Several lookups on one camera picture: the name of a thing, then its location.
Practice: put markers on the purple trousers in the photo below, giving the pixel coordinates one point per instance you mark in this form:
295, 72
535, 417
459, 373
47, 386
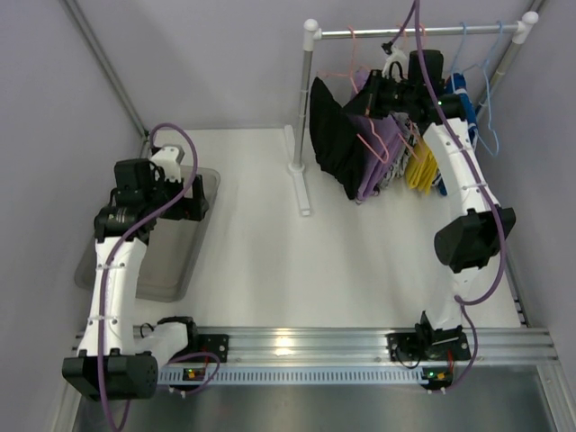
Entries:
374, 170

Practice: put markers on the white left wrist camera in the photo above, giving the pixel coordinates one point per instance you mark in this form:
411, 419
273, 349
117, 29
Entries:
169, 158

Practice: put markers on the aluminium mounting rail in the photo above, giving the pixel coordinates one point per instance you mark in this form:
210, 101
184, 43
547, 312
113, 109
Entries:
371, 346

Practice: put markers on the blue slotted cable duct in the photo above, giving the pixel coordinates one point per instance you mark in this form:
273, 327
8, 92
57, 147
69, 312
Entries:
190, 376

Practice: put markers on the blue white print trousers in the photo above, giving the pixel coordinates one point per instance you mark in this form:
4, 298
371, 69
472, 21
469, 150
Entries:
456, 84

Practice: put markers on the light blue hanger with trousers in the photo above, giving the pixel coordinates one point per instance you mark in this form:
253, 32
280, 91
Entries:
454, 69

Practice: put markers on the empty light blue hanger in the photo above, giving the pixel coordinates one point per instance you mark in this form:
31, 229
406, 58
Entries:
483, 67

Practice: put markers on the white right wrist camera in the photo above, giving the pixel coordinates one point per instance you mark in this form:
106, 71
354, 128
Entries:
395, 54

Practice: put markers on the grey plastic bin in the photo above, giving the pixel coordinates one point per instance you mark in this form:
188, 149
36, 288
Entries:
173, 250

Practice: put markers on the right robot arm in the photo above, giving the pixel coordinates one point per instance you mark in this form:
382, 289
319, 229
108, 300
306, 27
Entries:
472, 245

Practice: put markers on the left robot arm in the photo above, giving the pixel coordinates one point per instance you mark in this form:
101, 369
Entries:
110, 363

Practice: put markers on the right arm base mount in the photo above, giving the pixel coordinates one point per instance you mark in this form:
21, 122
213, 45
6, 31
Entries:
410, 349

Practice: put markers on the pink hanger of black trousers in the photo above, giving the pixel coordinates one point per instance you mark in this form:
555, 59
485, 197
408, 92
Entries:
350, 76

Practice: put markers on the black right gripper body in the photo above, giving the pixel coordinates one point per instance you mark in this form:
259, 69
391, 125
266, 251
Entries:
375, 96

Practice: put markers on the yellow trousers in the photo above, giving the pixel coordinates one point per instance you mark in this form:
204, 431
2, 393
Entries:
421, 169

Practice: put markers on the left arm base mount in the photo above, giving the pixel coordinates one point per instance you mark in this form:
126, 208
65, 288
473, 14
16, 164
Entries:
216, 344

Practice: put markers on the black white print trousers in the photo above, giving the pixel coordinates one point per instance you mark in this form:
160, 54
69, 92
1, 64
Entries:
407, 140

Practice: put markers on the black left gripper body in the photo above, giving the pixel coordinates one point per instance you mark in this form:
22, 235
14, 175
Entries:
190, 203

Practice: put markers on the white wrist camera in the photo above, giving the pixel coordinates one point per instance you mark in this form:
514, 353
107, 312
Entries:
169, 158
395, 54

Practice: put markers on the pink hanger of purple trousers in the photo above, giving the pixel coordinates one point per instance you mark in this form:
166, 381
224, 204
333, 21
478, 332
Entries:
386, 156

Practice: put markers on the white metal clothes rack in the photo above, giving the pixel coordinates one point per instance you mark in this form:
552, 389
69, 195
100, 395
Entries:
313, 33

